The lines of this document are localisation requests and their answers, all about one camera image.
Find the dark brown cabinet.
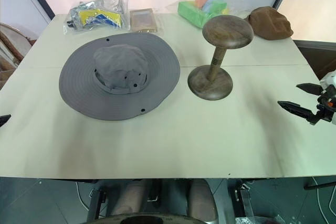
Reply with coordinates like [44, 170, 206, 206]
[292, 39, 336, 81]

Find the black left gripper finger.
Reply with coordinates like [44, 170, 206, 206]
[0, 114, 12, 128]

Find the clear bag of colourful cloths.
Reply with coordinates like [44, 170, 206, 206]
[165, 0, 253, 29]

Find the dark wooden hat stand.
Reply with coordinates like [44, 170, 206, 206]
[187, 15, 255, 101]

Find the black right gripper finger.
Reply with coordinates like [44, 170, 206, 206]
[296, 83, 322, 96]
[277, 100, 317, 123]

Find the metal table leg frame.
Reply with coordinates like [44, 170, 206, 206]
[227, 179, 256, 224]
[88, 179, 109, 224]

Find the grey wide-brim bucket hat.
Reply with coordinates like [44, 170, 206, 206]
[58, 33, 181, 122]

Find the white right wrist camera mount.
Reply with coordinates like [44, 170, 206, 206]
[319, 70, 336, 91]

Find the white floor cable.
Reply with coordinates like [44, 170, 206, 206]
[75, 180, 92, 212]
[311, 176, 336, 217]

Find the clear bag with yellow-blue pack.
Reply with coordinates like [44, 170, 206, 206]
[64, 0, 131, 35]

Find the crumpled clear plastic sheet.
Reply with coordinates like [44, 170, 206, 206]
[234, 214, 336, 224]

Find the black floor rod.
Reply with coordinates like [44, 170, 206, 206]
[303, 177, 336, 190]

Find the brown flat packet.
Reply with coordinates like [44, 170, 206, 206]
[129, 8, 159, 34]

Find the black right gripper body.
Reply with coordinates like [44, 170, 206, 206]
[310, 85, 336, 126]

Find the brown cap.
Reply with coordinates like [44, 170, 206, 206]
[246, 6, 294, 41]

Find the light blue folded cloth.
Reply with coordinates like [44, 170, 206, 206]
[202, 0, 224, 13]

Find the tan rounded leg shape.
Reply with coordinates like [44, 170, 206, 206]
[109, 179, 148, 217]
[186, 179, 219, 222]

